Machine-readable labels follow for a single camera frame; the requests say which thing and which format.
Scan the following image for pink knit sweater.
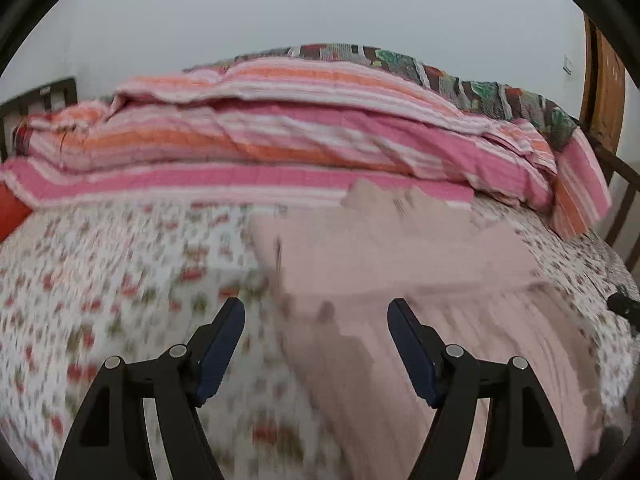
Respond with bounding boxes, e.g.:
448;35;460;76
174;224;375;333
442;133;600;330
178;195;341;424
247;179;626;480

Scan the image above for brown wooden door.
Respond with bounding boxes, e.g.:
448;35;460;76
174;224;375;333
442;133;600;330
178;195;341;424
579;16;626;154

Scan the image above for dark floral patterned blanket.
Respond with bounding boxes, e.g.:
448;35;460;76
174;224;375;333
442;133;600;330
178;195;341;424
209;44;579;152

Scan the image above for red pillow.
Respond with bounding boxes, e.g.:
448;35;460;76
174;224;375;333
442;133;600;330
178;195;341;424
0;183;32;242

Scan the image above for pink orange striped quilt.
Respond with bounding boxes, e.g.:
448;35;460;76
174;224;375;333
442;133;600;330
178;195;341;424
13;58;612;239

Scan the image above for white wall switch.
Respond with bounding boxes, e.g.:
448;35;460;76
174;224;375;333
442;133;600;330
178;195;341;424
563;55;573;75

